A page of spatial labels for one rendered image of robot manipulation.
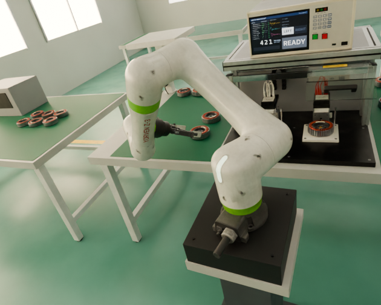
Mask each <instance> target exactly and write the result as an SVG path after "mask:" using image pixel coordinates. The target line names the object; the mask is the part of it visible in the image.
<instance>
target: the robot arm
mask: <svg viewBox="0 0 381 305"><path fill-rule="evenodd" d="M177 79H181V80H183V81H185V82H186V83H187V84H189V85H190V86H191V87H192V88H193V89H195V90H196V91H197V92H198V93H199V94H201V95H202V96H203V97H204V98H205V99H206V100H207V101H208V102H209V103H210V104H211V105H212V106H213V107H214V108H215V109H216V110H217V111H218V112H219V113H220V114H221V115H222V116H223V117H224V118H225V119H226V120H227V121H228V122H229V123H230V124H231V125H232V127H233V128H234V129H235V130H236V132H237V133H238V134H239V135H240V137H239V138H237V139H235V140H233V141H231V142H229V143H227V144H225V145H223V146H222V147H220V148H219V149H217V150H216V151H215V152H214V154H213V156H212V158H211V166H212V171H213V176H214V179H215V183H216V186H217V191H218V195H219V198H220V202H221V203H222V204H223V206H222V208H221V213H220V216H219V217H218V218H217V220H216V221H215V224H214V225H213V226H212V228H213V230H214V231H216V233H217V234H216V235H217V236H218V237H219V236H220V235H221V236H222V238H223V239H222V240H221V242H220V243H219V245H218V246H217V248H216V249H215V251H214V252H213V255H214V256H215V257H216V258H220V257H221V255H222V254H223V252H224V251H225V249H226V247H227V246H228V244H229V243H233V242H234V241H238V242H244V243H247V241H248V239H249V234H248V232H252V231H255V230H257V229H259V228H260V227H261V226H262V225H263V224H264V223H265V222H266V221H267V218H268V207H267V205H266V203H265V202H264V201H263V200H262V185H261V178H262V176H263V175H264V174H265V173H267V172H268V171H269V170H270V169H271V168H272V167H273V166H274V165H276V164H277V163H278V162H279V161H280V160H281V159H282V158H283V157H284V156H285V155H286V154H287V153H288V152H289V150H290V148H291V146H292V143H293V136H292V133H291V131H290V128H289V127H288V126H287V125H286V124H285V123H284V122H282V121H281V120H279V119H278V118H276V117H275V116H274V115H272V114H270V113H269V112H268V111H266V110H265V109H264V108H262V107H261V106H259V105H258V104H257V103H256V102H254V101H253V100H252V99H251V98H250V97H248V96H247V95H246V94H245V93H243V92H242V91H241V90H240V89H239V88H238V87H237V86H236V85H234V84H233V83H232V82H231V81H230V80H229V79H228V78H227V77H226V76H225V75H224V74H223V73H222V72H221V71H220V70H219V69H218V68H217V67H216V66H215V65H214V64H213V63H212V61H211V60H210V59H209V58H208V57H207V56H206V55H205V54H204V52H203V51H202V50H201V48H200V47H199V46H198V45H197V44H196V43H195V42H194V41H193V40H191V39H188V38H178V39H176V40H174V41H172V42H171V43H169V44H167V45H165V46H164V47H161V48H160V49H158V50H156V51H153V52H151V53H148V54H144V55H142V56H139V57H136V58H134V59H133V60H132V61H131V62H130V63H129V64H128V66H127V67H126V71H125V83H126V94H127V99H128V106H129V112H130V115H128V116H127V117H126V118H125V119H124V121H123V130H124V132H125V134H126V137H127V139H128V142H129V146H130V150H131V154H132V156H133V157H134V158H135V159H137V160H139V161H147V160H149V159H150V158H152V156H153V155H154V153H155V142H154V140H155V138H158V137H161V136H168V135H169V133H171V134H175V135H181V136H188V137H191V138H192V137H201V133H202V132H201V131H187V130H186V126H183V125H176V124H175V123H174V124H170V123H169V122H167V121H163V120H162V119H159V117H157V114H158V109H159V106H160V101H161V94H162V90H163V87H164V86H166V85H167V84H168V83H170V82H172V81H174V80H177Z"/></svg>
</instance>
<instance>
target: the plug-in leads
mask: <svg viewBox="0 0 381 305"><path fill-rule="evenodd" d="M269 82H271V81H269ZM269 82H268V83H267V81H265V82H264V85H265V83H266V87H267V88H266V93H265V91H264V88H263V91H264V92H263V93H264V97H266V96H267V97H270V84H271V85H272V87H273V92H272V97H275V88H274V85H273V83H272V82H271V83H270V84H269Z"/></svg>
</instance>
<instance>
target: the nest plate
mask: <svg viewBox="0 0 381 305"><path fill-rule="evenodd" d="M302 141H303V142H339V130H338V124H335V125H334V133H333V134H330V135H329V136H325V137H321V136H320V137H318V136H317V137H316V136H312V135H311V134H309V133H308V124H304V132H303V137H302Z"/></svg>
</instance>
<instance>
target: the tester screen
mask: <svg viewBox="0 0 381 305"><path fill-rule="evenodd" d="M307 21H308V11H302V12H297V13H289V14H284V15H276V16H269V17H264V18H256V19H251V20H250V26H251V34H252V49H253V48H258V47H268V46H275V45H280V49H273V50H262V51H254V49H253V53H263V52H270V51H282V50H294V49H300V48H307V46H306V47H300V48H288V49H282V38H289V37H294V36H304V35H307V32H305V33H296V34H286V35H282V28H287V27H296V26H301V25H307ZM266 39H273V44H271V45H260V44H259V41H261V40H266Z"/></svg>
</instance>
